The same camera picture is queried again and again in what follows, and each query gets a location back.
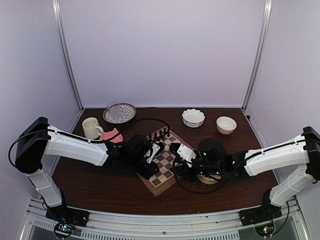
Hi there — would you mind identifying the aluminium front rail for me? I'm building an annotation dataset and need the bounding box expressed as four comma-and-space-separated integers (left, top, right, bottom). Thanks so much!
17, 198, 311, 240

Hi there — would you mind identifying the cream cat ear bowl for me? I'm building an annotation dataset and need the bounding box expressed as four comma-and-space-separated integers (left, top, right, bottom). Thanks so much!
197, 174, 222, 185

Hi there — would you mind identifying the white scalloped bowl black rim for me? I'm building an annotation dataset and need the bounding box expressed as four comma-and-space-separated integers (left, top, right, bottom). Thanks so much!
181, 108, 206, 128

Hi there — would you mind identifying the white ribbed mug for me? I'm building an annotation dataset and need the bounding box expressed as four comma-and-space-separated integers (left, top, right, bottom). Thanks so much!
82, 117, 104, 140

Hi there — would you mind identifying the patterned ceramic plate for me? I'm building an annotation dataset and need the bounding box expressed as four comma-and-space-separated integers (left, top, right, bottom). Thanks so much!
102, 101, 137, 124

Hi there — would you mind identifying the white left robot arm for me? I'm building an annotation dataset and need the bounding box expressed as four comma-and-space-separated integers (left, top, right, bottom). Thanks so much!
9, 117, 164, 222

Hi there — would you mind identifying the aluminium frame post right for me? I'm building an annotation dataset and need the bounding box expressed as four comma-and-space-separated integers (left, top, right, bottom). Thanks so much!
241, 0, 273, 112

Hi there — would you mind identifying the plain white round bowl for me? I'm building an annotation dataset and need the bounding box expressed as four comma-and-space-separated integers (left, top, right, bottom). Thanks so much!
216, 116, 237, 135

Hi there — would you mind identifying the aluminium frame post left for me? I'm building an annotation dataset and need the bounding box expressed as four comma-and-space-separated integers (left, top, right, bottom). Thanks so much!
52, 0, 84, 112

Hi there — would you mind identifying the aluminium frame post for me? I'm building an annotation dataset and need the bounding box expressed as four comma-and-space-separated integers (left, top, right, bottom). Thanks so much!
52, 0, 84, 112
241, 0, 273, 112

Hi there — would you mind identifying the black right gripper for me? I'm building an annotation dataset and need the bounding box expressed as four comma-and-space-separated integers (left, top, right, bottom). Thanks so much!
169, 150, 223, 184

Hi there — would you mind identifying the clear drinking glass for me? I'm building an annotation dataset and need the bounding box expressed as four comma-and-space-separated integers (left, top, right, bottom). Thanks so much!
107, 100, 122, 121

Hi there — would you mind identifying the pink cat ear bowl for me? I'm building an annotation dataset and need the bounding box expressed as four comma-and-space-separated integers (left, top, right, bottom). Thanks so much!
99, 128, 123, 143

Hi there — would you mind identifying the wooden chess board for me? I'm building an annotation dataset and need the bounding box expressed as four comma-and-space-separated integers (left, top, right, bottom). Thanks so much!
137, 130, 192, 196

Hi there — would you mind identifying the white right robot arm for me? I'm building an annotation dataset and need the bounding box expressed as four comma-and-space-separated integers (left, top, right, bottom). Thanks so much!
169, 126, 320, 221

